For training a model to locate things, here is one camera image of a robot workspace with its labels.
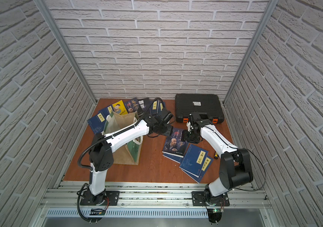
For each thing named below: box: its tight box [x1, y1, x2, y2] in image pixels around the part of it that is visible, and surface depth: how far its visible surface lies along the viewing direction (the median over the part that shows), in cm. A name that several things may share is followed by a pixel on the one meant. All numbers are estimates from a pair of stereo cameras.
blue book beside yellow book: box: [98, 104, 115, 118], surface depth 112 cm
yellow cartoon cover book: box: [112, 99, 128, 116], surface depth 116 cm
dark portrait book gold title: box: [123, 97, 140, 114], surface depth 116 cm
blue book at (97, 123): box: [86, 112, 107, 134], surface depth 105 cm
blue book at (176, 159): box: [161, 152, 184, 164], surface depth 89 cm
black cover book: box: [137, 97, 153, 115], surface depth 119 cm
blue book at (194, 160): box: [178, 143, 209, 178], surface depth 87 cm
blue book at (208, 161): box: [184, 155, 214, 184], surface depth 85 cm
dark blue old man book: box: [161, 127, 189, 158], surface depth 93 cm
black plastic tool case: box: [175, 93, 225, 124], surface depth 112 cm
